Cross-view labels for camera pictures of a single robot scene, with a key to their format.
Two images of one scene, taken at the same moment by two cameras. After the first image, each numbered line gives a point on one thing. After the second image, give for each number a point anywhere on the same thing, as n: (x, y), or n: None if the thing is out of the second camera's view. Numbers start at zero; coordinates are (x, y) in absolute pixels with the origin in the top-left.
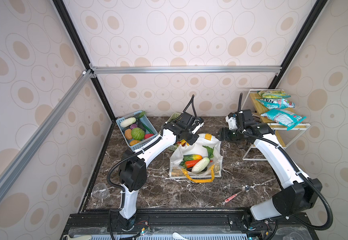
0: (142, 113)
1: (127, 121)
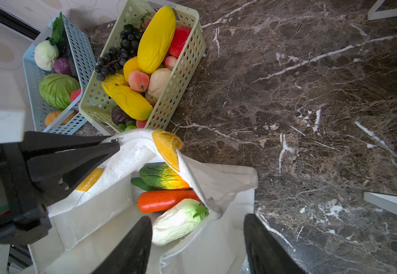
0: (57, 29)
1: (45, 55)
